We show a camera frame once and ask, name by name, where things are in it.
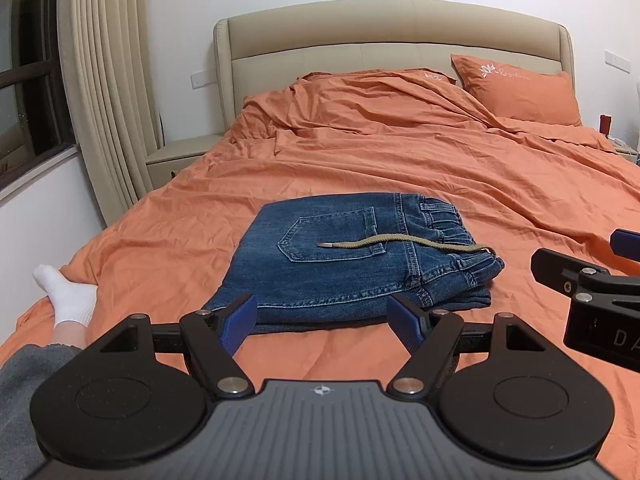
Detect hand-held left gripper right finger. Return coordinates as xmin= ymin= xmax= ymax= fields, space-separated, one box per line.
xmin=386 ymin=294 xmax=554 ymax=398

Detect orange duvet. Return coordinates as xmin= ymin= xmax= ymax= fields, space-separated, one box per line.
xmin=0 ymin=69 xmax=640 ymax=480

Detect orange pillow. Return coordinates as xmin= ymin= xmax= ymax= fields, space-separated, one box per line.
xmin=451 ymin=54 xmax=583 ymax=127
xmin=400 ymin=67 xmax=458 ymax=86

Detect blue denim pants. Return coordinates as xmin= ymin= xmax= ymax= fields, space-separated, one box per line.
xmin=202 ymin=191 xmax=506 ymax=333

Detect beige upholstered bed headboard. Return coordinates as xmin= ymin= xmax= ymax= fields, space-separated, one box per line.
xmin=213 ymin=0 xmax=575 ymax=131

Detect white nightstand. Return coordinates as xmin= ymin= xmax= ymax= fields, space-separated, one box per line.
xmin=607 ymin=135 xmax=640 ymax=166

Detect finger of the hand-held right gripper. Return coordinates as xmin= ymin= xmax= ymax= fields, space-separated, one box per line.
xmin=531 ymin=247 xmax=640 ymax=306
xmin=611 ymin=229 xmax=640 ymax=257

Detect beige nightstand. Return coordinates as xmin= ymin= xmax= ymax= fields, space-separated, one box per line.
xmin=145 ymin=133 xmax=226 ymax=193

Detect grey sweatpants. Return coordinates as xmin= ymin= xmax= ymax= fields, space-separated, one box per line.
xmin=0 ymin=342 xmax=83 ymax=480

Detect beige curtain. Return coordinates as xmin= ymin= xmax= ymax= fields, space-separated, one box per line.
xmin=57 ymin=0 xmax=166 ymax=228

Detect white sock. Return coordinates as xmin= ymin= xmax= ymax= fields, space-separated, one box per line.
xmin=32 ymin=264 xmax=98 ymax=328

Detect person's bare leg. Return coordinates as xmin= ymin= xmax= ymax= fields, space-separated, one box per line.
xmin=50 ymin=322 xmax=91 ymax=348

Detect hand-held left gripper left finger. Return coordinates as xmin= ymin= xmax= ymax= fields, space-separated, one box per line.
xmin=85 ymin=294 xmax=258 ymax=399

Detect dark framed window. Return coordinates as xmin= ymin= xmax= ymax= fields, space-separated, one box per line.
xmin=0 ymin=0 xmax=81 ymax=196

